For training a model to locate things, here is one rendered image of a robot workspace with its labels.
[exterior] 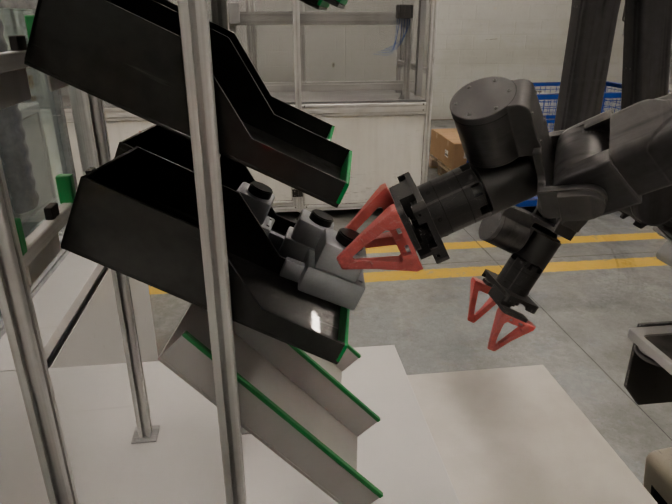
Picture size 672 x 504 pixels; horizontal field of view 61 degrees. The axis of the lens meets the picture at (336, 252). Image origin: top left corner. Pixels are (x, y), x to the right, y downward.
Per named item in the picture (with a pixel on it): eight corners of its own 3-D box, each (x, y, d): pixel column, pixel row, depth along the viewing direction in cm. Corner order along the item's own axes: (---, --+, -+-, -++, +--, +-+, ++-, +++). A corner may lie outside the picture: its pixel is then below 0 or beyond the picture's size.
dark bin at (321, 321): (342, 303, 68) (370, 251, 65) (337, 365, 55) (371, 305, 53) (117, 204, 64) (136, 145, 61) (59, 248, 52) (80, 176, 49)
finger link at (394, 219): (324, 244, 53) (417, 200, 51) (323, 217, 59) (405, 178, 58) (355, 301, 55) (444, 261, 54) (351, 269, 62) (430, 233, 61)
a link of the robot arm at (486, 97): (608, 220, 50) (610, 152, 54) (596, 117, 42) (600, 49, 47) (472, 227, 56) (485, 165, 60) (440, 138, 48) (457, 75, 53)
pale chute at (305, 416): (355, 436, 75) (380, 417, 74) (354, 517, 63) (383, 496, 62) (193, 299, 69) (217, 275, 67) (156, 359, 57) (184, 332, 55)
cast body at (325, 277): (352, 292, 63) (379, 237, 60) (354, 312, 59) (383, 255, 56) (280, 265, 61) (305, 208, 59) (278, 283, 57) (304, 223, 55)
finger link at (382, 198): (323, 235, 55) (413, 194, 53) (322, 210, 61) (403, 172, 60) (353, 291, 57) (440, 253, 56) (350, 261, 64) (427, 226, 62)
